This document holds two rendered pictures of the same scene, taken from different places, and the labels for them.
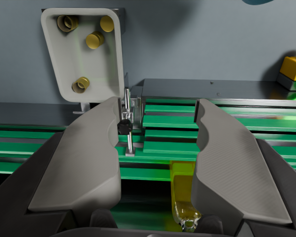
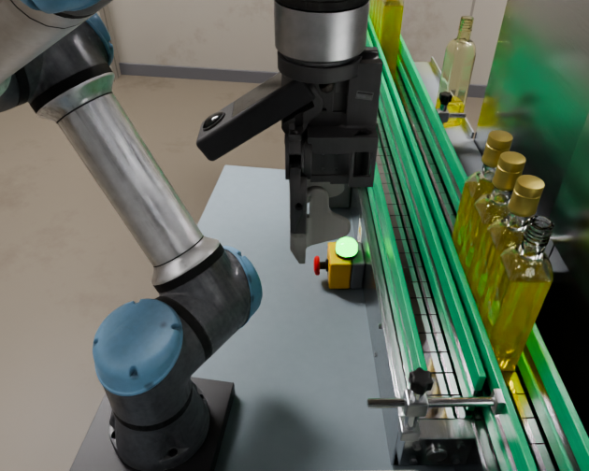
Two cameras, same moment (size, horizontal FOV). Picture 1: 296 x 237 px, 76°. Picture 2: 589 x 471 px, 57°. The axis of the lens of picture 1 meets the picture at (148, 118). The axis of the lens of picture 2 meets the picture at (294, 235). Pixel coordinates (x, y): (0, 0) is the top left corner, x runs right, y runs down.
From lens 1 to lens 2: 0.52 m
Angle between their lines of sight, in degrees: 59
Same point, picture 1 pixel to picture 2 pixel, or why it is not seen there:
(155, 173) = (540, 363)
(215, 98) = (382, 323)
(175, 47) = (329, 419)
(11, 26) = not seen: outside the picture
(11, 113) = not seen: outside the picture
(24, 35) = not seen: outside the picture
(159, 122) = (416, 357)
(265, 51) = (324, 309)
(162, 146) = (467, 354)
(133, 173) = (558, 399)
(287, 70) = (342, 278)
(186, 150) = (459, 319)
